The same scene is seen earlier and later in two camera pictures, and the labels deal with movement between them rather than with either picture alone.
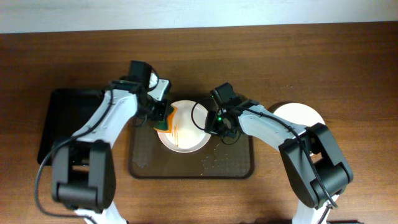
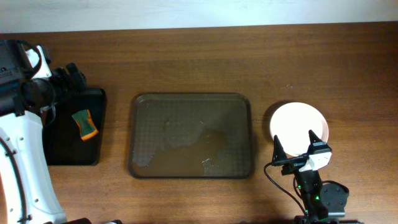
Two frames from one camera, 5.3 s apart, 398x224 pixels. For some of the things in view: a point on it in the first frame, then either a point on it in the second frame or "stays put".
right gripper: (211, 123) to (294, 160)
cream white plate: (188, 134) to (291, 122)
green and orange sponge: (165, 126) to (87, 127)
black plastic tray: (68, 111) stays put
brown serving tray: (150, 158) stays put
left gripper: (159, 111) to (64, 83)
